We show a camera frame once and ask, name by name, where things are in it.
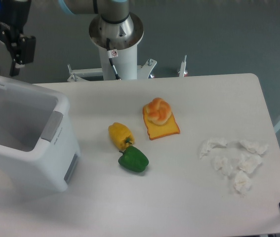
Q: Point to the green bell pepper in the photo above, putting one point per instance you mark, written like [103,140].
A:
[133,159]

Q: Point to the white trash can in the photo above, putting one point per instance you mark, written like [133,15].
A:
[38,146]

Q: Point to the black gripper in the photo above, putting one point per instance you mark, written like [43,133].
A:
[13,17]

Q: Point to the white clamp post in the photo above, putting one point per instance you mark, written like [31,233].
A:
[182,72]

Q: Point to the crumpled white tissue middle-left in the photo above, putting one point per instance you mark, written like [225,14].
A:
[222,163]

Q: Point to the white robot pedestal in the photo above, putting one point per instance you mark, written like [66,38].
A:
[118,51]

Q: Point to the crumpled white tissue right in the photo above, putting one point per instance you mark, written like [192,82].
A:
[254,147]

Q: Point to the crumpled white tissue left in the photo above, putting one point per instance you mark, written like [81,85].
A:
[211,143]

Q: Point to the crumpled white tissue bottom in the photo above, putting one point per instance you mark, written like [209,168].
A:
[242,183]

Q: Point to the yellow bell pepper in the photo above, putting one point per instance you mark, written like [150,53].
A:
[121,136]

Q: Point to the knotted bread roll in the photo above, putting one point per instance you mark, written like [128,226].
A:
[158,111]

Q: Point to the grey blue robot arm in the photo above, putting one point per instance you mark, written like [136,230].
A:
[112,11]

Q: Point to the crumpled white tissue centre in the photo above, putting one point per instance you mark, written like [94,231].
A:
[248,163]

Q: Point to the orange toast slice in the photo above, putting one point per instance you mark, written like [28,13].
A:
[158,131]

